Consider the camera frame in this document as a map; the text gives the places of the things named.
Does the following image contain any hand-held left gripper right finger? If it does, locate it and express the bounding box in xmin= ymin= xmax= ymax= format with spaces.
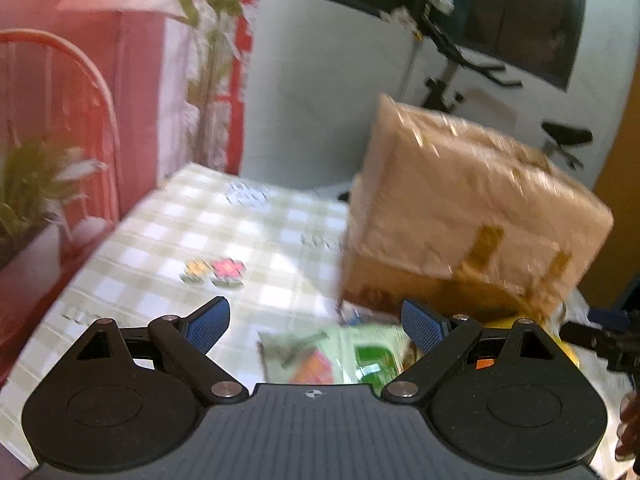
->
xmin=381 ymin=298 xmax=557 ymax=404

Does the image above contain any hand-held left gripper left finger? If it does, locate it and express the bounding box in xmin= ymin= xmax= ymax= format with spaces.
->
xmin=75 ymin=296 xmax=249 ymax=404

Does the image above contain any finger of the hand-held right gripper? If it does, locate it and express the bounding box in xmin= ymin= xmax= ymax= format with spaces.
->
xmin=559 ymin=321 xmax=612 ymax=358

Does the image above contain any yellow snack packet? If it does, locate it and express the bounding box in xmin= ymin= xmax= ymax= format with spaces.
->
xmin=487 ymin=309 xmax=583 ymax=368

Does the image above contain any green snack packet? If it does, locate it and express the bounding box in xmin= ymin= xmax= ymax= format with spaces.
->
xmin=257 ymin=324 xmax=416 ymax=386

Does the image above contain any brown cardboard box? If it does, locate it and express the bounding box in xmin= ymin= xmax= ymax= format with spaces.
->
xmin=336 ymin=92 xmax=615 ymax=326

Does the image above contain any person's right hand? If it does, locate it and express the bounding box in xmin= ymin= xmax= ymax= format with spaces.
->
xmin=615 ymin=392 xmax=640 ymax=462

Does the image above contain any green checked tablecloth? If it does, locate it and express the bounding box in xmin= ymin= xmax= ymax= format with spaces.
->
xmin=0 ymin=162 xmax=640 ymax=480

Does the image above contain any orange wooden door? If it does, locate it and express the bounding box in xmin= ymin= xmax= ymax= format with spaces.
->
xmin=594 ymin=105 xmax=640 ymax=311

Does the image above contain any pink printed backdrop cloth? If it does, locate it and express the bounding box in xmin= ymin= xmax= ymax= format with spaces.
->
xmin=0 ymin=0 xmax=268 ymax=386

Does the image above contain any black exercise bike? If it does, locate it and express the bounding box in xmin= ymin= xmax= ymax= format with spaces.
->
xmin=409 ymin=0 xmax=595 ymax=171

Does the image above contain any white crumpled cloth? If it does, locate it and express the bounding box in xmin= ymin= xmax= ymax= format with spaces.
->
xmin=379 ymin=5 xmax=418 ymax=38

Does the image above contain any dark window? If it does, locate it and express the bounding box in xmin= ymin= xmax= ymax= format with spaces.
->
xmin=265 ymin=0 xmax=592 ymax=92

